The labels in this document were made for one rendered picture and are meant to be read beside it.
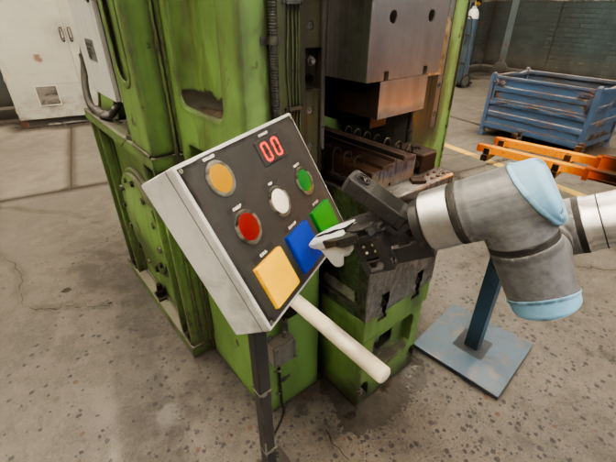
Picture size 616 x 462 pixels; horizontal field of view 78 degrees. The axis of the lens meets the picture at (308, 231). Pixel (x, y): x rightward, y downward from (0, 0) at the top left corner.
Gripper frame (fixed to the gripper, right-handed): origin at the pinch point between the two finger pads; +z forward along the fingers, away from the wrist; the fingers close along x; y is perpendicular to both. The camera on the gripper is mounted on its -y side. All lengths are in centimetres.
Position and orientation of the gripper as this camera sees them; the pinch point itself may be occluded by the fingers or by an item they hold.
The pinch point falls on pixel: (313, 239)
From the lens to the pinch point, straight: 67.5
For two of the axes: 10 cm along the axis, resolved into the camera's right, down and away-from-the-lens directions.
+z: -7.8, 2.4, 5.8
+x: 4.3, -4.6, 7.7
